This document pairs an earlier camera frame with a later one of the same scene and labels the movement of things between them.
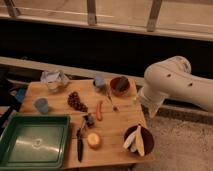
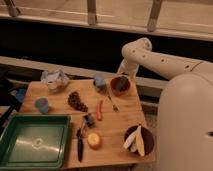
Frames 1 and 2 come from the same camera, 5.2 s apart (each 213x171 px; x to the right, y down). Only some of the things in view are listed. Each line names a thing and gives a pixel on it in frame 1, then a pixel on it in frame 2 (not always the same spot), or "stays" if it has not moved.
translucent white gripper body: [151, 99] -> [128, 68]
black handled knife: [79, 144] stays
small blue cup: [99, 82] stays
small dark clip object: [89, 121] stays
